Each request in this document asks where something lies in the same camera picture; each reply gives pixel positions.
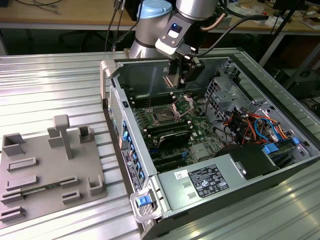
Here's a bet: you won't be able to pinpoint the silver CPU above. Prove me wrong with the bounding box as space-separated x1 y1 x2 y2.
162 73 180 89

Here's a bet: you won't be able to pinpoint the black RAM slot white clips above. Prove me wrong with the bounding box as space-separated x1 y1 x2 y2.
131 91 175 103
133 97 175 108

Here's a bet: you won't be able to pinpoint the CPU socket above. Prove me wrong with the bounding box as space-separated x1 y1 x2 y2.
146 102 181 126

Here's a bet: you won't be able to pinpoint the black expansion slot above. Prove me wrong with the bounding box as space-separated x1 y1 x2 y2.
153 159 188 173
150 151 187 165

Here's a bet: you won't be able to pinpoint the metal disk bay cage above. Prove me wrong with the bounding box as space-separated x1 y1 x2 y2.
203 76 252 125

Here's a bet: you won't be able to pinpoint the open PC case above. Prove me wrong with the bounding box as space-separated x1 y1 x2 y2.
99 48 320 240

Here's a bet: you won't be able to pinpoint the installed RAM stick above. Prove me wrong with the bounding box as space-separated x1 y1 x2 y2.
145 120 194 138

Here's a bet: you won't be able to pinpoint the green motherboard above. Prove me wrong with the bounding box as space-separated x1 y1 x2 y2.
129 92 227 175

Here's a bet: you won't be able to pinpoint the black graphics card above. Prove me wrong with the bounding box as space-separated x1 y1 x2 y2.
156 130 192 151

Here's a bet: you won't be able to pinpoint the wooden desk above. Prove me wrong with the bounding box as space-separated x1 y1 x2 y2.
207 0 320 66
0 0 141 55

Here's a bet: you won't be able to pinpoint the silver chipset heatsink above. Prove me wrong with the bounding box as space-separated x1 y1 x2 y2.
191 143 210 161

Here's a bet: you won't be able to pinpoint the black plastic shroud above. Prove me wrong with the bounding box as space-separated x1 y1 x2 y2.
214 143 281 181

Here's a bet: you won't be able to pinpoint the blue disk carrier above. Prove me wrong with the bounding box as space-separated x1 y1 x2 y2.
261 142 281 156

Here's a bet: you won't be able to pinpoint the grey power supply unit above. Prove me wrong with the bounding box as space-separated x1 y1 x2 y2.
156 152 248 213

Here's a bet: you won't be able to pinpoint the grey parts rack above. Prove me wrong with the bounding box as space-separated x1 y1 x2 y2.
0 114 110 224

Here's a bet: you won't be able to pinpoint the green RAM stick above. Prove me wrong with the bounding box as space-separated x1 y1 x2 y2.
20 181 63 195

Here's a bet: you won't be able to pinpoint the grey wrist camera housing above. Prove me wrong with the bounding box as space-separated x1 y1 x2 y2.
154 13 195 55

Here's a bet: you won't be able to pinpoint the copper braided hose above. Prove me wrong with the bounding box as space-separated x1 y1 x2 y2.
200 12 227 33

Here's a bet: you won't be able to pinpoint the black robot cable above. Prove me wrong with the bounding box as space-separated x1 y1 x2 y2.
194 14 270 56

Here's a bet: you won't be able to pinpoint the blue data wire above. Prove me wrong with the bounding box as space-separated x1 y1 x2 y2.
253 116 280 144

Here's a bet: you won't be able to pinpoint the orange power wire bundle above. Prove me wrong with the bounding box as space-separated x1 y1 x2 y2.
222 112 293 146

